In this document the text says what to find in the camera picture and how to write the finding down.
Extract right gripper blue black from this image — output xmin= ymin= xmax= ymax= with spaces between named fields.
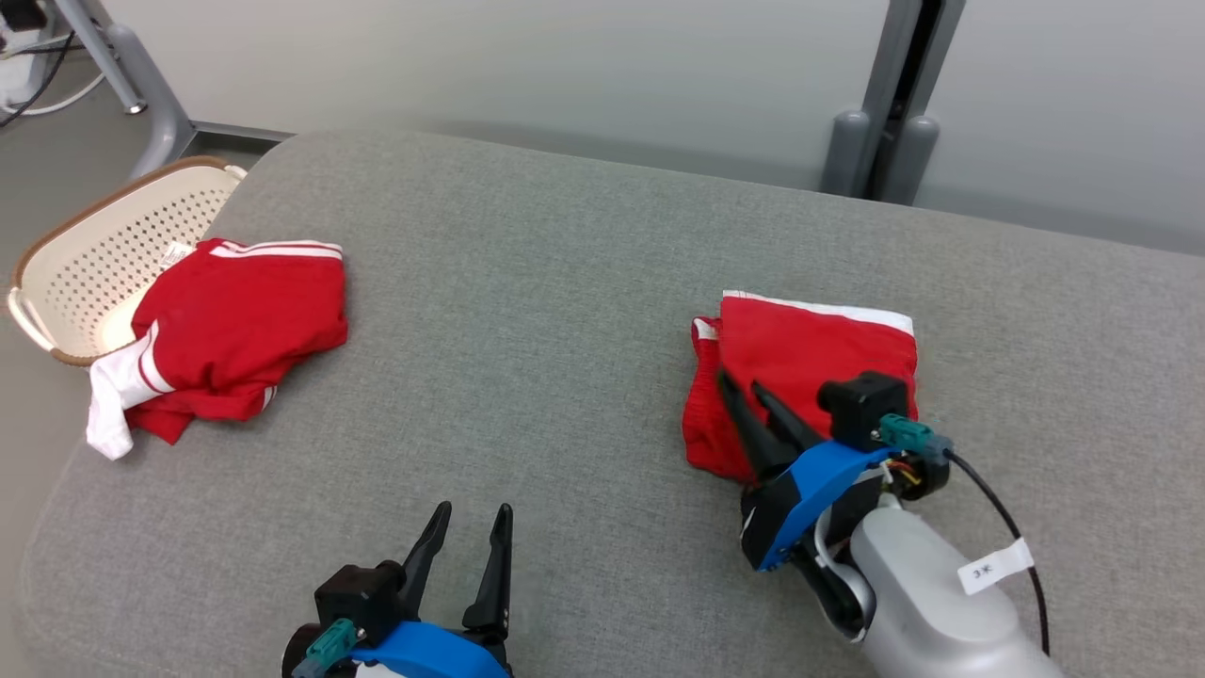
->
xmin=717 ymin=369 xmax=952 ymax=573

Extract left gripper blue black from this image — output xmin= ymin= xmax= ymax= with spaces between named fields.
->
xmin=281 ymin=502 xmax=515 ymax=678

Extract red shorts with white stripe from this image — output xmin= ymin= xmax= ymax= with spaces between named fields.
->
xmin=683 ymin=290 xmax=919 ymax=486

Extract red white basketball jersey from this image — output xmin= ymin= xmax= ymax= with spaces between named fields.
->
xmin=87 ymin=238 xmax=349 ymax=460

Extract cream laundry basket brown rim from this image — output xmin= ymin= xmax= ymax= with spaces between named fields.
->
xmin=8 ymin=155 xmax=248 ymax=368

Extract grey baseboard strip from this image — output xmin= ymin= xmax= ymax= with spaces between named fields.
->
xmin=193 ymin=121 xmax=295 ymax=144

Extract grey metal desk leg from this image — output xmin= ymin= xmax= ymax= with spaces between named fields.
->
xmin=55 ymin=0 xmax=199 ymax=180

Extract white power strip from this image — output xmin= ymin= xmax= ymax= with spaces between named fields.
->
xmin=0 ymin=0 xmax=48 ymax=106

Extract white paper cable label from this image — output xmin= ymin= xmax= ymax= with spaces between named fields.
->
xmin=958 ymin=539 xmax=1035 ymax=596

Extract grey metal partition post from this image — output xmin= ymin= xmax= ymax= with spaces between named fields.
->
xmin=821 ymin=0 xmax=966 ymax=206

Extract white floor cable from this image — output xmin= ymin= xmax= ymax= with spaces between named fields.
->
xmin=24 ymin=71 xmax=109 ymax=118

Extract black floor cable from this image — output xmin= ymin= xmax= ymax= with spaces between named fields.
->
xmin=0 ymin=31 xmax=76 ymax=128

